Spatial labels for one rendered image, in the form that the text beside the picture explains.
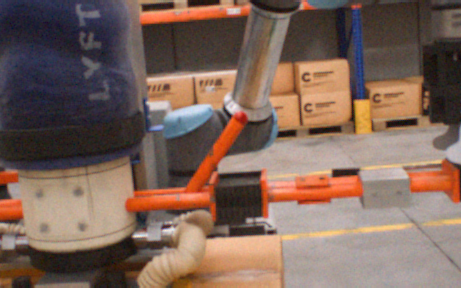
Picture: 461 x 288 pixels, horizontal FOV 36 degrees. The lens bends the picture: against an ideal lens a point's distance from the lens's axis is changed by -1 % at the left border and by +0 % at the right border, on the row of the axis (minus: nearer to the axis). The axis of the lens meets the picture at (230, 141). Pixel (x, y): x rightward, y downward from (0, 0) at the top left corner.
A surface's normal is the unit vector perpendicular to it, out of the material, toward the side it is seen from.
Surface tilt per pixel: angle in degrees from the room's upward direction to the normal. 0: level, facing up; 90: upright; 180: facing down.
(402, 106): 91
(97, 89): 82
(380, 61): 90
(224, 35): 90
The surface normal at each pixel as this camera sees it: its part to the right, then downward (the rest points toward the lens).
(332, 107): 0.04, 0.15
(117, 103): 0.78, 0.02
